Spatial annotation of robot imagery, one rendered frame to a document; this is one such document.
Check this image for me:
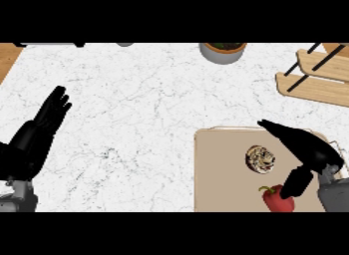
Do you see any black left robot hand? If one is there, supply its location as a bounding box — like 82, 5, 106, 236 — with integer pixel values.
0, 85, 73, 182

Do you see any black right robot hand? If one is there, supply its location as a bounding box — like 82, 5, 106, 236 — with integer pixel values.
255, 119, 346, 200

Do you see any beige tray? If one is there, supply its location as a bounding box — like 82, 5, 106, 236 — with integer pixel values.
192, 126, 349, 213

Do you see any wooden tiered shelf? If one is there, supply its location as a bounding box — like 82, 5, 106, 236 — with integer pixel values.
275, 43, 349, 113

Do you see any red bell pepper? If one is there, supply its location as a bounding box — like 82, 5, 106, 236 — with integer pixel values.
257, 183, 297, 213

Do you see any black framed appliance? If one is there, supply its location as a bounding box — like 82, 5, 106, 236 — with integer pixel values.
11, 43, 88, 49

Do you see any grey plant pot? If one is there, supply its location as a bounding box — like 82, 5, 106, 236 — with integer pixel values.
198, 43, 248, 66

